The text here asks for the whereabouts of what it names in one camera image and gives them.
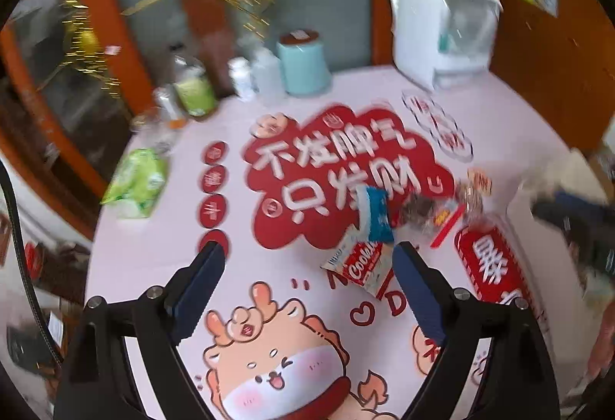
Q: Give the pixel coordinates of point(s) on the blue foil snack packet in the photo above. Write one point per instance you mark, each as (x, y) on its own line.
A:
(374, 224)

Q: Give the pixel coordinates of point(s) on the dark snack red strip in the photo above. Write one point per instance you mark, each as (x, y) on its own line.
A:
(433, 218)

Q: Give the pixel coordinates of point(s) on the clear nut snack packet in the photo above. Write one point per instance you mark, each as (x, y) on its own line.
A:
(470, 201)

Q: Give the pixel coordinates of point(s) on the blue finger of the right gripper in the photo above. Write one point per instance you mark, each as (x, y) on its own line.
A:
(581, 206)

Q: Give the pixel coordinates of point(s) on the small silver capped jar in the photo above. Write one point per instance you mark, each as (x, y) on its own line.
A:
(170, 111)

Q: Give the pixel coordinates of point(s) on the light blue cylindrical canister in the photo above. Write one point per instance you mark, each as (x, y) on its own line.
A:
(303, 61)

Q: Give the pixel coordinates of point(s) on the white squeeze wash bottle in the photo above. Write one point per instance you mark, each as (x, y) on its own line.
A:
(267, 76)

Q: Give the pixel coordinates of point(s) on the orange wooden cabinet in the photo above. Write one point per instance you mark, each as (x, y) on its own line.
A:
(559, 56)

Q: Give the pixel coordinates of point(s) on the clear bottle green label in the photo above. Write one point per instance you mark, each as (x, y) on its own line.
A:
(191, 83)

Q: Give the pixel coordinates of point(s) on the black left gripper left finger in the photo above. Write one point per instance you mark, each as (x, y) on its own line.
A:
(97, 380)

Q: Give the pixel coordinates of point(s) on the green tissue pack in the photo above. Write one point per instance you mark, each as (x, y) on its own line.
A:
(137, 183)

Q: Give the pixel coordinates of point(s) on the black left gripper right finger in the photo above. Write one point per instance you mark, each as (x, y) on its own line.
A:
(518, 380)

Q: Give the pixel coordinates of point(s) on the white plastic storage bin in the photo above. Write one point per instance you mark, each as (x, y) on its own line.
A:
(573, 174)

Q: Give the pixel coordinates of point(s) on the clear glass cup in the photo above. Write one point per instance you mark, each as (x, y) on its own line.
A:
(152, 130)

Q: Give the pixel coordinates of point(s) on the white cosmetic organizer box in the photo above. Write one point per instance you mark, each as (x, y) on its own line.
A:
(437, 42)

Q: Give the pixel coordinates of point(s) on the pink printed table mat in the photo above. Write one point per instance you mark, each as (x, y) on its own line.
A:
(274, 185)

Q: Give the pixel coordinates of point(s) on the small white pill bottle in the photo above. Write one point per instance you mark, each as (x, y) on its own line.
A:
(239, 71)

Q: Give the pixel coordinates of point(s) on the red cookie snack packet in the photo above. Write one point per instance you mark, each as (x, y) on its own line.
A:
(367, 264)

